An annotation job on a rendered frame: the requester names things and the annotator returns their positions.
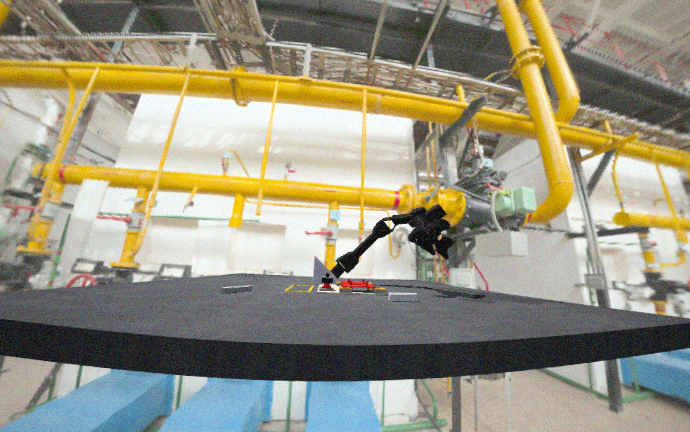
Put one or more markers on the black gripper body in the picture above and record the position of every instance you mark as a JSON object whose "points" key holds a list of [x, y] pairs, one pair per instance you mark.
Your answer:
{"points": [[417, 232]]}

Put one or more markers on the light grey flat bar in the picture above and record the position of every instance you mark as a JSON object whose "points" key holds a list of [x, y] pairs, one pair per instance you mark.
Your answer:
{"points": [[232, 289]]}

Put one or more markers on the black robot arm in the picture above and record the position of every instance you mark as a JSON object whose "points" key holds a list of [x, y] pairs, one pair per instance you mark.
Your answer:
{"points": [[347, 262]]}

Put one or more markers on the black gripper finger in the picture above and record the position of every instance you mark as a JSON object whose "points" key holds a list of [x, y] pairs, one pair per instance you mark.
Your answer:
{"points": [[425, 243], [442, 249]]}

